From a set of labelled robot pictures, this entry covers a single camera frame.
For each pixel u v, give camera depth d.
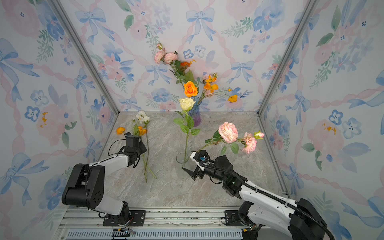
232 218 0.73
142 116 1.11
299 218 0.40
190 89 0.71
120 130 1.06
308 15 0.71
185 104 0.64
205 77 0.93
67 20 0.73
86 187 0.46
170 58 0.83
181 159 0.76
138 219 0.75
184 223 0.73
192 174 0.64
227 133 0.51
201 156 0.61
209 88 0.80
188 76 0.94
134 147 0.74
